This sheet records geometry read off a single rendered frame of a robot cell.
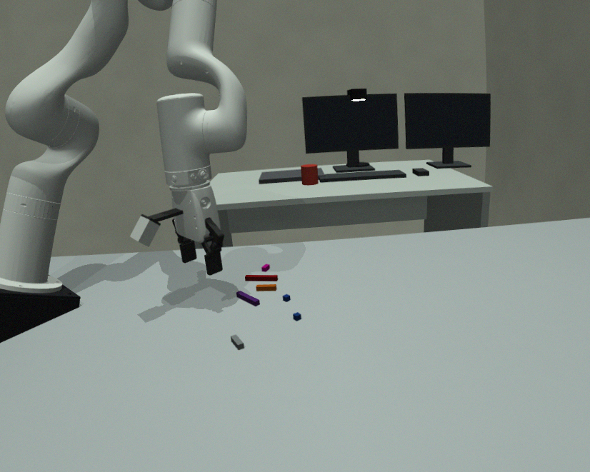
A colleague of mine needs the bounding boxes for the red rod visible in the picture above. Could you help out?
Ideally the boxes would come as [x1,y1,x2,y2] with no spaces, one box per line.
[245,275,278,281]

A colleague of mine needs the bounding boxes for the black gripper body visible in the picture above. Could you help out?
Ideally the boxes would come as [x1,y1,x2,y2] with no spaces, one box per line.
[169,180,221,243]

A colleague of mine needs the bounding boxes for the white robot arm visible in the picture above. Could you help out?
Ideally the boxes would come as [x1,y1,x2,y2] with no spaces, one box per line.
[0,0,247,293]

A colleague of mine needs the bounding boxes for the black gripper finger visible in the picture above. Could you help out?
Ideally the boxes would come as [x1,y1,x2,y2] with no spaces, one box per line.
[172,219,196,263]
[201,217,224,275]

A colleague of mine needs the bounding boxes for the orange rod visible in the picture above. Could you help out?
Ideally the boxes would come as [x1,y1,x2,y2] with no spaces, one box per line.
[256,284,276,291]

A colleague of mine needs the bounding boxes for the purple rod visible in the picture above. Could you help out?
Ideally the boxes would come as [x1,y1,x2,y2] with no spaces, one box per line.
[236,291,260,306]

